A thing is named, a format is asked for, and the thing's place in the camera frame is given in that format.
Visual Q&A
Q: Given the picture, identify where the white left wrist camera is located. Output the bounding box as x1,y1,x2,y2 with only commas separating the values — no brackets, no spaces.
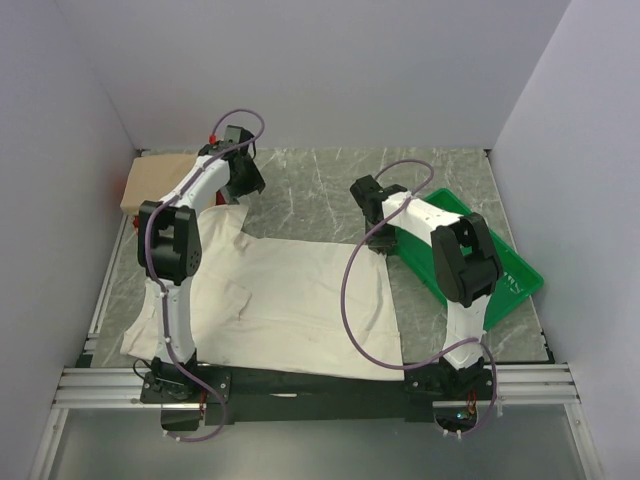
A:
209,125,254,148

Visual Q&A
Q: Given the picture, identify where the black base beam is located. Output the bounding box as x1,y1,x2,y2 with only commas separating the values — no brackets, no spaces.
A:
140,360,493,425

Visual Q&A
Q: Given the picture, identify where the white t shirt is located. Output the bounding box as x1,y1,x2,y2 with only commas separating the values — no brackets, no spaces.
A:
119,202,405,382

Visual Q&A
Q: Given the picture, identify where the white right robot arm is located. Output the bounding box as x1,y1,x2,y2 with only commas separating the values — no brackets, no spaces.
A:
345,175,503,399

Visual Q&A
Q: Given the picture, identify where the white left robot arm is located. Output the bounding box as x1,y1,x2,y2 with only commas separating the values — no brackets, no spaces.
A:
138,129,265,402

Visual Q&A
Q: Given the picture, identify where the green plastic tray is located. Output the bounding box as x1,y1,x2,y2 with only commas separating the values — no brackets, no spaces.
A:
394,187,545,332

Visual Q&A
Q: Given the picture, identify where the folded beige t shirt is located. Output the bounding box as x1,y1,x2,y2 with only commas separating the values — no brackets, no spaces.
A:
120,154,196,216

